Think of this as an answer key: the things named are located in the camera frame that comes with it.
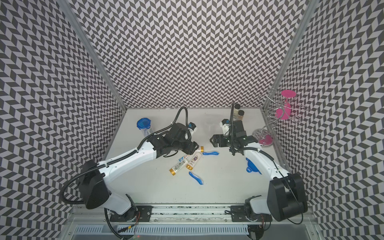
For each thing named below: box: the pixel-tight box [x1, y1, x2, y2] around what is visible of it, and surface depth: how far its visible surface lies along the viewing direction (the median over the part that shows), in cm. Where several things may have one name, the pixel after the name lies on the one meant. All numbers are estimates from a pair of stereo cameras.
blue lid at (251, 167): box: [245, 157, 262, 175], surface depth 90 cm
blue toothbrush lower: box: [188, 171, 203, 185], surface depth 86 cm
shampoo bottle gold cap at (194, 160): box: [186, 151, 203, 171], surface depth 91 cm
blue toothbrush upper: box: [202, 151, 220, 156], surface depth 96 cm
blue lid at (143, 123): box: [136, 117, 152, 130], surface depth 96 cm
